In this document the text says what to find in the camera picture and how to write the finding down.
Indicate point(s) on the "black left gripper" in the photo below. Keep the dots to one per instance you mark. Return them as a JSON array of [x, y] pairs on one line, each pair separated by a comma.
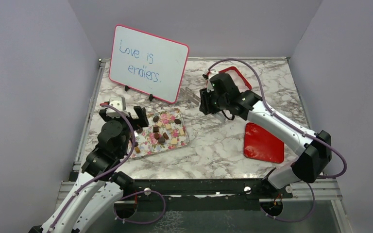
[[142, 120]]

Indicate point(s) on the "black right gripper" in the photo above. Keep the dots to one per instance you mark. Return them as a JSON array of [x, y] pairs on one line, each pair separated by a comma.
[[205, 107]]

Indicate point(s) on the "white heart chocolate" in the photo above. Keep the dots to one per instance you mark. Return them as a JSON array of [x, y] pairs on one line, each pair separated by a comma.
[[174, 141]]

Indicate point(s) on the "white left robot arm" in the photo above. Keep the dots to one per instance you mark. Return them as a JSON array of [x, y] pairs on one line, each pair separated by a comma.
[[99, 183]]

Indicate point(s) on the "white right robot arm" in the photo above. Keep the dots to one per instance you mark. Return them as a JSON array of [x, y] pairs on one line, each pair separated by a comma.
[[310, 147]]

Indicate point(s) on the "dark heart chocolate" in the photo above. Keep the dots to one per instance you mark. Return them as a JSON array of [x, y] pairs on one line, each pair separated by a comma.
[[161, 140]]

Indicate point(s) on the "dark leaf chocolate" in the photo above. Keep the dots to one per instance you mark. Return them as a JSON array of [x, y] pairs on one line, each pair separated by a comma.
[[177, 121]]

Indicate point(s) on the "red square tin box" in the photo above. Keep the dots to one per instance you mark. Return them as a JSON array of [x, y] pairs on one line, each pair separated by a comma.
[[240, 81]]

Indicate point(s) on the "floral tray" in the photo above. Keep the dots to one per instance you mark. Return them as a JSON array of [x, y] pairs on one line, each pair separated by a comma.
[[166, 131]]

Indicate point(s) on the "pink framed whiteboard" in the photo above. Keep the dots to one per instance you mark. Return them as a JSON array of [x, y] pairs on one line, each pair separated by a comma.
[[148, 63]]

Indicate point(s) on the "red tin lid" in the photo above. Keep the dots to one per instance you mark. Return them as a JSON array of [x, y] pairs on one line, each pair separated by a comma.
[[261, 145]]

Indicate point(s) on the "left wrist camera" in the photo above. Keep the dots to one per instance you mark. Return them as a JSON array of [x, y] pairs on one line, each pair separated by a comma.
[[119, 103]]

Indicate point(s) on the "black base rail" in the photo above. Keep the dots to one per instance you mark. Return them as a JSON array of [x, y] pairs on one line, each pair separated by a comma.
[[157, 195]]

